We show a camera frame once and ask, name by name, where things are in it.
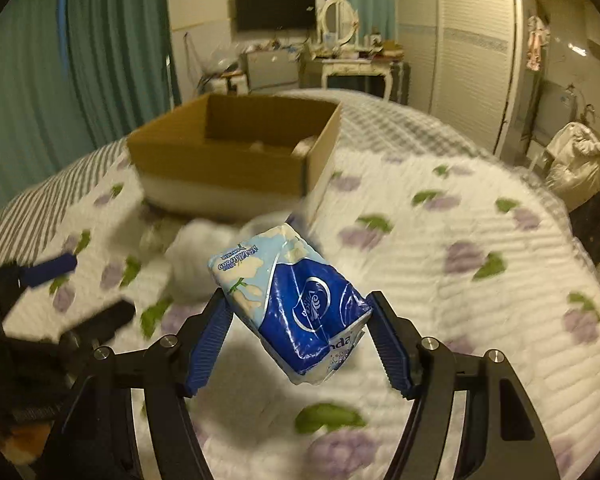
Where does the grey washing machine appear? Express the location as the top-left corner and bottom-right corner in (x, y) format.
(531, 80), (577, 146)

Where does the black wall television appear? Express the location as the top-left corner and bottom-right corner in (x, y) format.
(234, 0), (316, 32)

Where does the grey striped bed sheet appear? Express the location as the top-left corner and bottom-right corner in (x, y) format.
(0, 89), (504, 266)

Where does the white oval vanity mirror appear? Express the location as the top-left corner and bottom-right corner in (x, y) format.
(317, 0), (360, 48)

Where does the white fluffy soft toy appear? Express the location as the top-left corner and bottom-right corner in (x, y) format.
(140, 218), (240, 302)

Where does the white soft cloth bundle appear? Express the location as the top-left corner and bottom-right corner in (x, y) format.
(249, 135), (319, 157)

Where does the white clothes pile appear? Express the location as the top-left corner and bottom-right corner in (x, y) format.
(545, 122), (600, 211)

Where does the person's left hand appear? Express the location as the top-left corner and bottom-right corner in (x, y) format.
(0, 422), (52, 466)

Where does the white sliding wardrobe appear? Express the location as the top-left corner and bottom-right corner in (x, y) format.
(394, 0), (520, 154)

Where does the blue tissue pack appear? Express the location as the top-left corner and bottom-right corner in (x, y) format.
(208, 223), (372, 385)

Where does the large green curtain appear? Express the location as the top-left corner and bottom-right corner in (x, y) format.
(0, 0), (182, 208)

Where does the grey mini fridge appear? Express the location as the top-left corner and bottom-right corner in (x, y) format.
(244, 49), (299, 94)

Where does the brown cardboard box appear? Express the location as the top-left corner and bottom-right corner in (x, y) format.
(126, 94), (341, 221)

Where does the white dressing table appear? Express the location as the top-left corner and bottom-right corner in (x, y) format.
(299, 49), (411, 104)

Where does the white suitcase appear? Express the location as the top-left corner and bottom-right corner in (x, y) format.
(199, 70), (249, 96)

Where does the white floral quilt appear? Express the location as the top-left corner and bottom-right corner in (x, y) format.
(6, 150), (600, 479)

